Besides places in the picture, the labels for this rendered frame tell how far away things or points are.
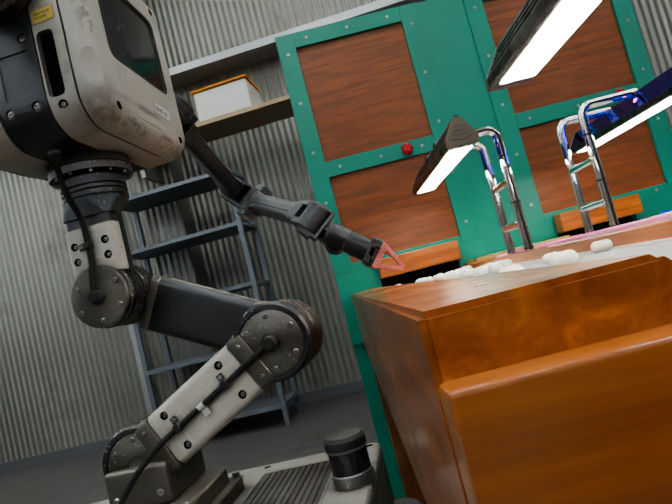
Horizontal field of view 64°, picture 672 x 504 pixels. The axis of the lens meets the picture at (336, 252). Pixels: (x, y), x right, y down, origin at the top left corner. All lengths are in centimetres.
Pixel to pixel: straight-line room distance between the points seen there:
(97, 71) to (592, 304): 82
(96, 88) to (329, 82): 138
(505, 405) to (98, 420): 502
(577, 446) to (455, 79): 206
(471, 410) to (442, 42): 212
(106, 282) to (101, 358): 410
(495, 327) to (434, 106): 197
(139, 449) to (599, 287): 85
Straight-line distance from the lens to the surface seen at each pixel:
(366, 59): 222
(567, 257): 74
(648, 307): 23
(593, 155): 165
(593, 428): 20
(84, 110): 92
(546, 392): 20
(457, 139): 131
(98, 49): 95
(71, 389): 525
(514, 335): 21
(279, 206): 144
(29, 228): 542
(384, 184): 207
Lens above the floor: 78
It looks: 4 degrees up
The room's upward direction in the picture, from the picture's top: 14 degrees counter-clockwise
